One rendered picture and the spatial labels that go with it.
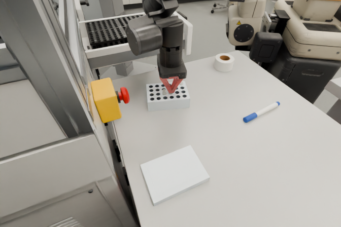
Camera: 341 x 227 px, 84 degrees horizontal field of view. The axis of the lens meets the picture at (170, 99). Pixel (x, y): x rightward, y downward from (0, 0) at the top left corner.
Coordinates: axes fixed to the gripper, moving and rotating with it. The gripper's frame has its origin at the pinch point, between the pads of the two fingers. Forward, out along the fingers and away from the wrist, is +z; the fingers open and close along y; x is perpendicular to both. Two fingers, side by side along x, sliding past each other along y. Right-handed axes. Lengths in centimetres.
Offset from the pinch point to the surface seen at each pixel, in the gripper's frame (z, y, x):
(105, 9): 12, -119, -33
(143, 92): 5.0, -5.6, -8.4
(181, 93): 1.4, 0.7, 3.0
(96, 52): -7.7, -10.9, -20.6
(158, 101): 1.4, 3.0, -4.1
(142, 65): 75, -135, -10
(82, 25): -7.9, -33.6, -28.7
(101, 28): -9.3, -25.4, -20.6
